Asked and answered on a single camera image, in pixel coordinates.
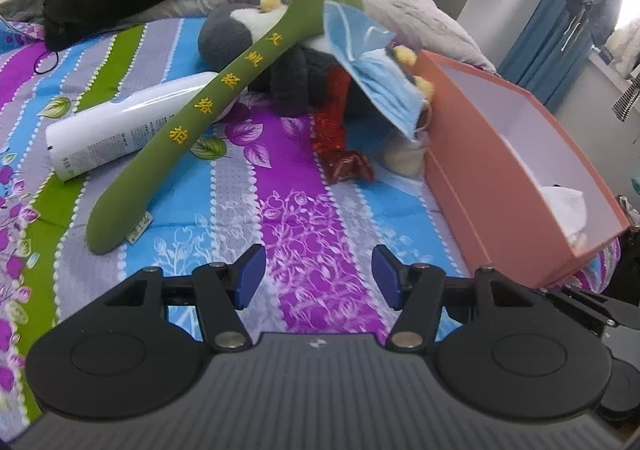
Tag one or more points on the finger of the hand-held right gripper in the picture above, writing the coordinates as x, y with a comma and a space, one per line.
590, 305

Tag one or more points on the pink cardboard box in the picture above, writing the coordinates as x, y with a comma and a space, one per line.
465, 170

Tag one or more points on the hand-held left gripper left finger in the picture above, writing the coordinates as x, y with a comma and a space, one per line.
247, 277

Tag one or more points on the grey penguin plush toy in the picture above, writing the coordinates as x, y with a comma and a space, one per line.
225, 37

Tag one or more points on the green plush stick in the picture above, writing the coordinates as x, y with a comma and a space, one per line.
200, 120

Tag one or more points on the grey fluffy duvet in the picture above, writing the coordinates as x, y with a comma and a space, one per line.
400, 5

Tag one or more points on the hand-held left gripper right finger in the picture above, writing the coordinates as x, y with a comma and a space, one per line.
387, 280

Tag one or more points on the red crinkly wrapper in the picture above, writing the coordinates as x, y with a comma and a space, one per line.
345, 165

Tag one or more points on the striped hanging garment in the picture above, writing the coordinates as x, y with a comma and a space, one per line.
627, 100

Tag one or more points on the floral striped bedsheet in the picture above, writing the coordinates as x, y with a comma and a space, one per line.
310, 230

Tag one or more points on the blue face mask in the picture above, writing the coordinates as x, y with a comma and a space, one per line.
350, 27
385, 90

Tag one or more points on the white plastic bottle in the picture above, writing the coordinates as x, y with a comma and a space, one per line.
100, 140

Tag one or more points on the blue curtain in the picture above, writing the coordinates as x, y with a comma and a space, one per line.
540, 30

